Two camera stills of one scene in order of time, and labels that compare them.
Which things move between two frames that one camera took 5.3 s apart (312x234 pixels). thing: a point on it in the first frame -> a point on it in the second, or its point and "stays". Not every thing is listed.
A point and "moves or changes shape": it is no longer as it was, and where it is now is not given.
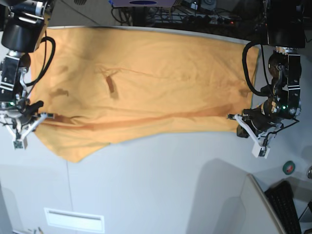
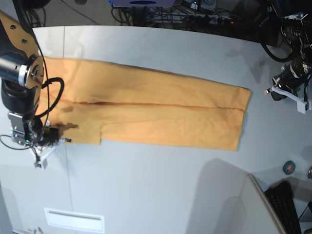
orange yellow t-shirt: x=104 y=85 moves or changes shape
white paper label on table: x=83 y=221 stays
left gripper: x=21 y=114 -> x=38 y=136
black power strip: x=206 y=20 stays
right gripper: x=260 y=119 -> x=292 y=77
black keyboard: x=281 y=196 stays
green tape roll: x=288 y=167 stays
